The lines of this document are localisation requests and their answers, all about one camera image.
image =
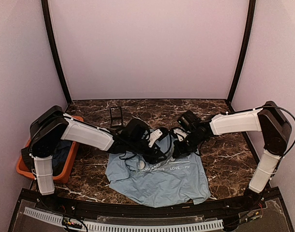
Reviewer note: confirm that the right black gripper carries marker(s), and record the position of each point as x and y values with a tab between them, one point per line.
180	151

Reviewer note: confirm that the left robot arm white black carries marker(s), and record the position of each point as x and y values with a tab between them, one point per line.
130	138

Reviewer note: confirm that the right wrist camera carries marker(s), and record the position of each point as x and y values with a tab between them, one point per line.
178	134

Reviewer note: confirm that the white slotted cable duct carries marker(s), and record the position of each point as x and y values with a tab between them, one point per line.
127	225

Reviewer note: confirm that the black right frame post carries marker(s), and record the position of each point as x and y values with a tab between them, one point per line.
243	50

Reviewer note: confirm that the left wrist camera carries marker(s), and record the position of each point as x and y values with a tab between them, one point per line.
157	135

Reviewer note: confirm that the black left frame post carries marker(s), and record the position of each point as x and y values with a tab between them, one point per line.
54	50

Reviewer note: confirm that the light blue printed t-shirt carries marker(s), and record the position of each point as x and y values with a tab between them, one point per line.
167	183

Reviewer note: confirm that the black front table rail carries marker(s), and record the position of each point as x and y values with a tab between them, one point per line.
229	209

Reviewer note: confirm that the black frame post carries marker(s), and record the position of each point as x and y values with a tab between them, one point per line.
54	50
243	50

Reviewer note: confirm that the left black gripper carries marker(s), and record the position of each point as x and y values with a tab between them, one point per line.
152	157

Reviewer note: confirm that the dark clothes in bin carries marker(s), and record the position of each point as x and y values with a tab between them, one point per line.
60	155

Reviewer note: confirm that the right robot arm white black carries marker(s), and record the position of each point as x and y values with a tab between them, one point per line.
268	119

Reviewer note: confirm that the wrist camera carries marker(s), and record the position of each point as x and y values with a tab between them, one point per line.
157	135
178	134

